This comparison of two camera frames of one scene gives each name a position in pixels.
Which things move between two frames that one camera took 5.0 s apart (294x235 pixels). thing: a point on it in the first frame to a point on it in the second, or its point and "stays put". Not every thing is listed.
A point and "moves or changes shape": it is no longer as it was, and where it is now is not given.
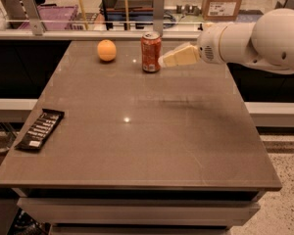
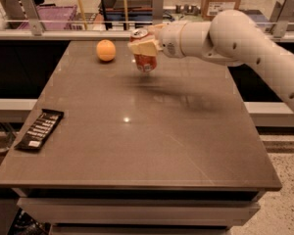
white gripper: [208, 46] to [169, 39]
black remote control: [40, 130] stays put
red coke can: [151, 51] moves or changes shape
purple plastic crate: [53, 18] stays put
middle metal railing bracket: [158, 12] stays put
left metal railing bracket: [32, 13] stays put
